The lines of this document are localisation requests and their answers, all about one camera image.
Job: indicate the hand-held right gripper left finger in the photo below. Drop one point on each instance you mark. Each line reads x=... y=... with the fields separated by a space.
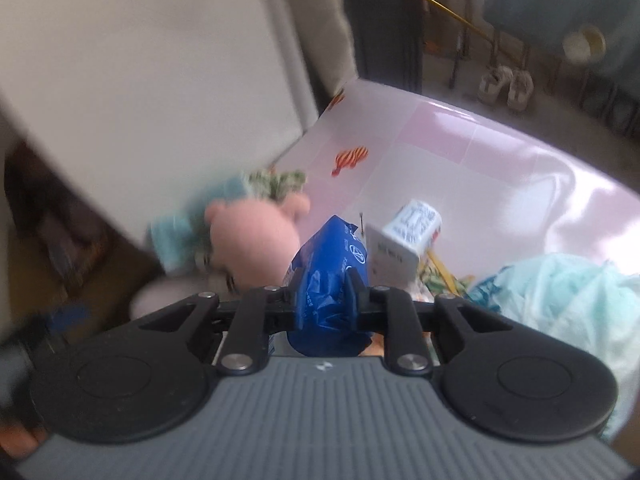
x=280 y=305

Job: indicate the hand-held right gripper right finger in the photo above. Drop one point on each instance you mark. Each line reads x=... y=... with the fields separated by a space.
x=356 y=287

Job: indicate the blue white soft packet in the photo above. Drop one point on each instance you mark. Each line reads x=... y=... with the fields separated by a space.
x=325 y=270

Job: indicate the white milk pouch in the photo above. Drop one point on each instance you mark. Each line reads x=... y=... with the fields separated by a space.
x=400 y=245

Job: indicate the pink plush toy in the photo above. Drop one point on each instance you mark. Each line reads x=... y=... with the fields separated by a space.
x=250 y=240

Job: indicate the orange striped towel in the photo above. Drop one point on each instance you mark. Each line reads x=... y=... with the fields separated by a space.
x=442 y=280

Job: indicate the white plastic bag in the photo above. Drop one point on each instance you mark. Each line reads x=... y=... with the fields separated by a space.
x=560 y=310

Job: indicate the cream curtain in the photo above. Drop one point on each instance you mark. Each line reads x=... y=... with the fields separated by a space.
x=335 y=35

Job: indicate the metal railing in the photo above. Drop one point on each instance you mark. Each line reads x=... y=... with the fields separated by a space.
x=470 y=45

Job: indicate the yellow pole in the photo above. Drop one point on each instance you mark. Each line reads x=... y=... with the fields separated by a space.
x=455 y=17

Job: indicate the blue circle-print bedsheet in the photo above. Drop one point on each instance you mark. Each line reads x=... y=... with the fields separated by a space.
x=575 y=5

